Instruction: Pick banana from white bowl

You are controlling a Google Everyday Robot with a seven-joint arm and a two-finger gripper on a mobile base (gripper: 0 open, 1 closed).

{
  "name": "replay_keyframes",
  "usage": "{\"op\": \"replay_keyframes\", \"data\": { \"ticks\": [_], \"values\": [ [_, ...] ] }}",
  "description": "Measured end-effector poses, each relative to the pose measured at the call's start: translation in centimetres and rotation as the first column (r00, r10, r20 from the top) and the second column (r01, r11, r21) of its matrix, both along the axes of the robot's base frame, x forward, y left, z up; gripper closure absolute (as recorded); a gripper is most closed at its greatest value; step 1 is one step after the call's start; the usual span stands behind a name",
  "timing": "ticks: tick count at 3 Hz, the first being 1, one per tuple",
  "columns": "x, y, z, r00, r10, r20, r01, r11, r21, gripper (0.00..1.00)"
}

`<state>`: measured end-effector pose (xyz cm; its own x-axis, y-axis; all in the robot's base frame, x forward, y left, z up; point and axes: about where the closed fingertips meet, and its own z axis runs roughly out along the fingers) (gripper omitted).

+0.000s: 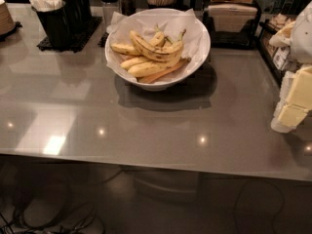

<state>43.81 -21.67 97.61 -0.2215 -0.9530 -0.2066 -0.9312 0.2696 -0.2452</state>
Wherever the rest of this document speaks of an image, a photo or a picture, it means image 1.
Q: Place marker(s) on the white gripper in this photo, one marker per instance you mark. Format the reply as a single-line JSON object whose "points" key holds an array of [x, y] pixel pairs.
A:
{"points": [[302, 44]]}

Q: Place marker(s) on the curved yellow banana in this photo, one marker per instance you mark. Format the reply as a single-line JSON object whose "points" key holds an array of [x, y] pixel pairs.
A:
{"points": [[165, 53]]}

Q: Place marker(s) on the white paper bowl liner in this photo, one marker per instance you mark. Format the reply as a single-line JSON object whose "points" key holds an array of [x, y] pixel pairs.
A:
{"points": [[158, 48]]}

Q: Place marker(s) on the brownish bottom banana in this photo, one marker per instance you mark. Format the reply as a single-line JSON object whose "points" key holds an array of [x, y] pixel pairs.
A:
{"points": [[152, 78]]}

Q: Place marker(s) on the lower front yellow banana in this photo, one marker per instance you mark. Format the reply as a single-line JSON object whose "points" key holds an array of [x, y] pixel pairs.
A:
{"points": [[152, 67]]}

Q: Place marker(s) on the back yellow banana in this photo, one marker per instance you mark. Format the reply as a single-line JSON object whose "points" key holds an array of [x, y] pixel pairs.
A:
{"points": [[158, 40]]}

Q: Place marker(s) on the white ceramic bowl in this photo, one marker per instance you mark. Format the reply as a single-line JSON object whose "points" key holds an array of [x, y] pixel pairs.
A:
{"points": [[197, 42]]}

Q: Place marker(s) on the small middle yellow banana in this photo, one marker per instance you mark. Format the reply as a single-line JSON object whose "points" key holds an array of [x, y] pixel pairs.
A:
{"points": [[128, 63]]}

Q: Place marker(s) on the small yellow banana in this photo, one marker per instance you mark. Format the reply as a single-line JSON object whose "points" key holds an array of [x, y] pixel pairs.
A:
{"points": [[128, 63], [124, 49]]}

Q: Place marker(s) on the left small yellow banana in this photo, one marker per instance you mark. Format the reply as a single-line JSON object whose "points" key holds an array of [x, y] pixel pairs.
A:
{"points": [[124, 49]]}

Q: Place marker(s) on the black napkin dispenser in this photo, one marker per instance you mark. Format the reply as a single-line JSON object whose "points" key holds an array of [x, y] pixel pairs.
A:
{"points": [[231, 25]]}

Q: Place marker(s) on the salt shaker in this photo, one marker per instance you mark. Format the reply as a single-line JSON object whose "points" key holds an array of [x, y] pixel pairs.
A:
{"points": [[109, 7]]}

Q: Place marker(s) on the rear black cutlery holder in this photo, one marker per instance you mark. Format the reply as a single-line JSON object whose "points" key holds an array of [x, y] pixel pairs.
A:
{"points": [[78, 13]]}

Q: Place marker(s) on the black cutlery holder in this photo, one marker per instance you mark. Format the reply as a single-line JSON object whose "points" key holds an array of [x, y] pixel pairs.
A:
{"points": [[78, 13], [56, 27]]}

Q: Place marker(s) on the front black cutlery holder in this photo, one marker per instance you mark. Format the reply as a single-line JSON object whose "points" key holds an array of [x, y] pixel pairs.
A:
{"points": [[56, 27]]}

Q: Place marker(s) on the black rubber mat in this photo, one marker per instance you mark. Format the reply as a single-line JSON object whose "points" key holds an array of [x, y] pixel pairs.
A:
{"points": [[79, 40]]}

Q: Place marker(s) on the stack of paper cups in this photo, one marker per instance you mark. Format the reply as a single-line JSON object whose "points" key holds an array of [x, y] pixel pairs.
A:
{"points": [[6, 22]]}

